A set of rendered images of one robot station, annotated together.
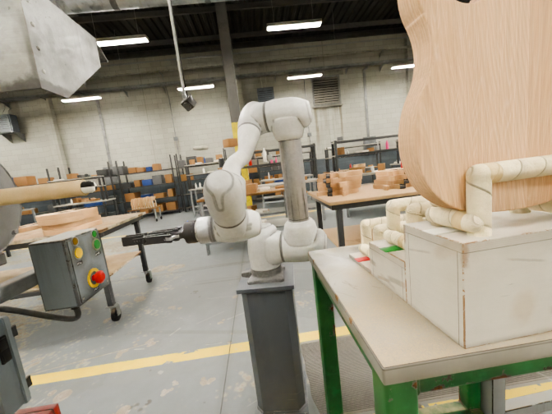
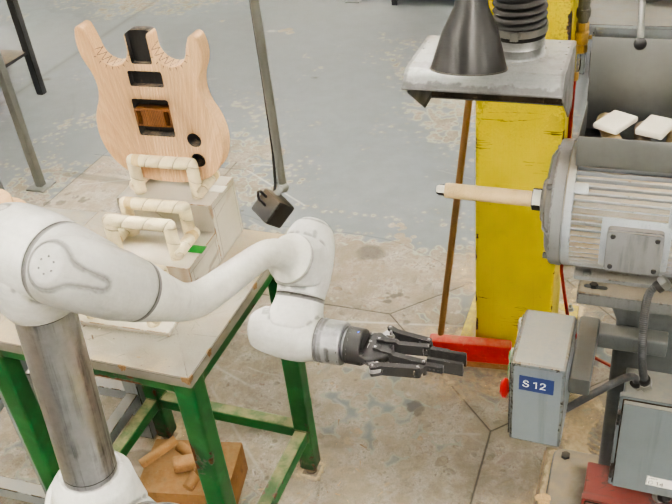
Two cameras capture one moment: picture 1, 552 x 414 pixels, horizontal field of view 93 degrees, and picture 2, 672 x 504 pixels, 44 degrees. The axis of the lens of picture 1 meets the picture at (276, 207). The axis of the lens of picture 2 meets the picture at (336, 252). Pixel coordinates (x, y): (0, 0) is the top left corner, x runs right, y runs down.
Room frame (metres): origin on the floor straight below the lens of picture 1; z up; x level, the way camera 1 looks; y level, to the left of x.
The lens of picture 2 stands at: (1.96, 0.84, 2.16)
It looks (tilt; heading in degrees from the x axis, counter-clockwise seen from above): 35 degrees down; 207
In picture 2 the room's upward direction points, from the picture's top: 7 degrees counter-clockwise
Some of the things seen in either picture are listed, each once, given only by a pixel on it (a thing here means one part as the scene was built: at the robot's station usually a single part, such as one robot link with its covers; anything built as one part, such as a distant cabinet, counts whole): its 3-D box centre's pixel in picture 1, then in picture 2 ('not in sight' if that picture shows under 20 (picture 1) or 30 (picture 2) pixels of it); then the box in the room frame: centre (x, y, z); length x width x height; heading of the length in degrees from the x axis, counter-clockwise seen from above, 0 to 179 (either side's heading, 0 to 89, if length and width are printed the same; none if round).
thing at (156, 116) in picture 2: not in sight; (156, 115); (0.46, -0.39, 1.31); 0.10 x 0.03 x 0.05; 96
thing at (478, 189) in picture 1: (478, 204); not in sight; (0.40, -0.31, 1.15); 0.03 x 0.03 x 0.09
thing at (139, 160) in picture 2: not in sight; (161, 162); (0.49, -0.39, 1.20); 0.20 x 0.03 x 0.03; 96
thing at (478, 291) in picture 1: (498, 266); (181, 214); (0.46, -0.39, 1.02); 0.27 x 0.15 x 0.17; 97
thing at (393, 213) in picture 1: (393, 224); (173, 241); (0.64, -0.29, 1.07); 0.03 x 0.03 x 0.09
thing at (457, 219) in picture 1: (452, 218); (207, 181); (0.44, -0.30, 1.12); 0.11 x 0.03 x 0.03; 7
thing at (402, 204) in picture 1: (424, 201); (138, 222); (0.65, -0.37, 1.12); 0.20 x 0.03 x 0.03; 96
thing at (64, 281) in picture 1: (46, 282); (579, 385); (0.75, 0.71, 0.99); 0.24 x 0.21 x 0.26; 93
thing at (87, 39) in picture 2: not in sight; (94, 43); (0.46, -0.52, 1.49); 0.07 x 0.04 x 0.10; 96
